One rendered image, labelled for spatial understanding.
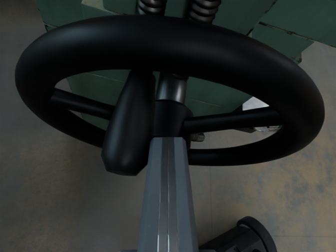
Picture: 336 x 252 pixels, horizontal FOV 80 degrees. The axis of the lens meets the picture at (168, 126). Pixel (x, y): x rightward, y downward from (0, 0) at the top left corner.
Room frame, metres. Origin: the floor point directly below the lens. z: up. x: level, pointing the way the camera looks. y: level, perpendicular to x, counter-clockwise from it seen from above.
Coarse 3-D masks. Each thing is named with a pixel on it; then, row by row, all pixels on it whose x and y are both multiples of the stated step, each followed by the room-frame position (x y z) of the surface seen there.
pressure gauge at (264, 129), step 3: (264, 126) 0.31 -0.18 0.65; (270, 126) 0.31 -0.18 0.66; (273, 126) 0.31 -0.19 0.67; (276, 126) 0.31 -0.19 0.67; (279, 126) 0.32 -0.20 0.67; (255, 129) 0.30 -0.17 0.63; (258, 129) 0.31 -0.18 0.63; (261, 129) 0.31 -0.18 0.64; (264, 129) 0.31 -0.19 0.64; (267, 129) 0.31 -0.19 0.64; (270, 129) 0.31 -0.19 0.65; (273, 129) 0.32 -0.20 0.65; (276, 129) 0.32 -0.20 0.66
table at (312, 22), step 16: (96, 0) 0.12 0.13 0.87; (288, 0) 0.30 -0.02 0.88; (304, 0) 0.30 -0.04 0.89; (320, 0) 0.31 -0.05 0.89; (96, 16) 0.12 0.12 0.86; (272, 16) 0.30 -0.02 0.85; (288, 16) 0.30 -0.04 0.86; (304, 16) 0.31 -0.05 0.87; (320, 16) 0.32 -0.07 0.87; (304, 32) 0.32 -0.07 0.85; (320, 32) 0.33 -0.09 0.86
